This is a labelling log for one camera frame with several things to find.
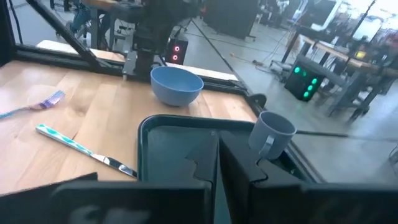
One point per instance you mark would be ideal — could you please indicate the blue bowl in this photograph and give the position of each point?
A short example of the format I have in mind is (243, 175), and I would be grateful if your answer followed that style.
(175, 85)

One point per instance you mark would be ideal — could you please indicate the dark green plastic tray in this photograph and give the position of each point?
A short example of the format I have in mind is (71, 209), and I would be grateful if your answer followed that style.
(174, 149)

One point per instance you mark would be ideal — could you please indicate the black box with green lights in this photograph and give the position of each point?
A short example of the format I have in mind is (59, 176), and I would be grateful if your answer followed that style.
(303, 82)

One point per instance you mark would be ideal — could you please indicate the wooden workbench with black legs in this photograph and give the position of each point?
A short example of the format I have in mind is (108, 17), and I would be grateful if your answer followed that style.
(348, 59)

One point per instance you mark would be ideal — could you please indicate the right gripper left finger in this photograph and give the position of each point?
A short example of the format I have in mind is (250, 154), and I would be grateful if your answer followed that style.
(140, 202)

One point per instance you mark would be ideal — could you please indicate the black aluminium table frame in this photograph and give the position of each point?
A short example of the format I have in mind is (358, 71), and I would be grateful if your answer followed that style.
(56, 58)

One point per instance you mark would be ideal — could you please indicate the person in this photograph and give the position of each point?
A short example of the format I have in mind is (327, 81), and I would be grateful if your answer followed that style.
(79, 18)

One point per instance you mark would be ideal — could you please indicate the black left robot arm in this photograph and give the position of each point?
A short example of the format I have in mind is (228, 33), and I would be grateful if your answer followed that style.
(146, 37)

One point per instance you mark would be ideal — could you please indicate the black cabinet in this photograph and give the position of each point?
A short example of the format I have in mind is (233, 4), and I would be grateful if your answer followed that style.
(230, 18)

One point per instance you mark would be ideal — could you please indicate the grey mug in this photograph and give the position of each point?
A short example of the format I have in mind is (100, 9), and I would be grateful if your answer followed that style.
(269, 133)

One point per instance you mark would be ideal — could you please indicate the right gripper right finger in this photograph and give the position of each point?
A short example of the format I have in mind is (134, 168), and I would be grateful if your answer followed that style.
(280, 202)

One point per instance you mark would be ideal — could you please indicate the black box with red lights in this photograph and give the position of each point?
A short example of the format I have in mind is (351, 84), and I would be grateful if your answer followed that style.
(175, 51)

